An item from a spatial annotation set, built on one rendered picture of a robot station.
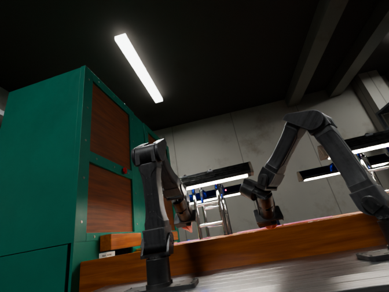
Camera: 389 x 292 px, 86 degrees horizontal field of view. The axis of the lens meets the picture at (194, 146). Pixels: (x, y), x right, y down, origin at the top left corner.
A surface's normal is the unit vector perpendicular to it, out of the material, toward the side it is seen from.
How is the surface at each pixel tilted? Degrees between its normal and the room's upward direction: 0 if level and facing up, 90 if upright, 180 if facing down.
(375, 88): 90
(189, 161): 90
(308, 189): 90
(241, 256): 90
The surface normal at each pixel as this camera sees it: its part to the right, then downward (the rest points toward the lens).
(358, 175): -0.78, -0.31
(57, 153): -0.25, -0.36
